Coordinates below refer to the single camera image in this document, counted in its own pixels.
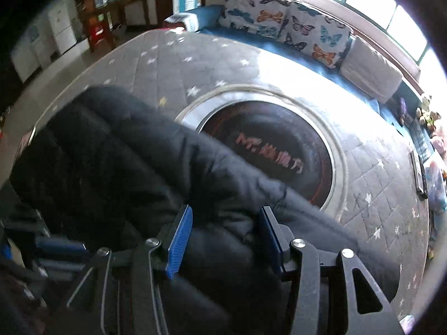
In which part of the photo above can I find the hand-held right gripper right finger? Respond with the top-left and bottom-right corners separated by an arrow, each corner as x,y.
258,206 -> 406,335

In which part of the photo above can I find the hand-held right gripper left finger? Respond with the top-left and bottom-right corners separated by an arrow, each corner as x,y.
66,204 -> 194,335

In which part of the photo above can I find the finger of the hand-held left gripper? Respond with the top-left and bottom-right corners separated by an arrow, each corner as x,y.
35,235 -> 89,256
37,256 -> 87,274

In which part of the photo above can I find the black puffer jacket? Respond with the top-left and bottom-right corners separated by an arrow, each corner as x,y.
9,85 -> 400,335

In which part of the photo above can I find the round dark glass heater plate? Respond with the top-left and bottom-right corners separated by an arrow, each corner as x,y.
175,84 -> 350,224

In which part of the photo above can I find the grey star quilted table cover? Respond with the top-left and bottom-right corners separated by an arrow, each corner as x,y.
14,28 -> 432,318

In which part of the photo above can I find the black remote control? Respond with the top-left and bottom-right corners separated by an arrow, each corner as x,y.
410,148 -> 429,200

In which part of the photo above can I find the purple plush toy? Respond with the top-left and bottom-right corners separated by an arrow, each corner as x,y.
396,97 -> 409,126

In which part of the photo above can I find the blue sofa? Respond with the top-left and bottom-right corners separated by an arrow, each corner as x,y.
164,4 -> 402,130

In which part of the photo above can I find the pink plush toy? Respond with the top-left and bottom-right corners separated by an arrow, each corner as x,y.
429,134 -> 447,153

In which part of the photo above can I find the grey cushion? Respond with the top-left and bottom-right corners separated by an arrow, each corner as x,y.
339,37 -> 404,104

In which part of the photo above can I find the brown plush toy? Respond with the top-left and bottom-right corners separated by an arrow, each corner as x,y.
417,108 -> 442,128

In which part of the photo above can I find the white cabinet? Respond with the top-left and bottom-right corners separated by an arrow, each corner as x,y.
10,3 -> 82,82

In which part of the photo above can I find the butterfly print pillow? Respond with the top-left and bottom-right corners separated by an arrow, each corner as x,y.
218,0 -> 293,40
279,2 -> 354,70

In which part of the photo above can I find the red plastic stool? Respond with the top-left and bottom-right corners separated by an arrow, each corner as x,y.
87,19 -> 116,52

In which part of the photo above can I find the striped folded cloth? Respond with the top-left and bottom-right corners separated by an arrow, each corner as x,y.
163,12 -> 200,31

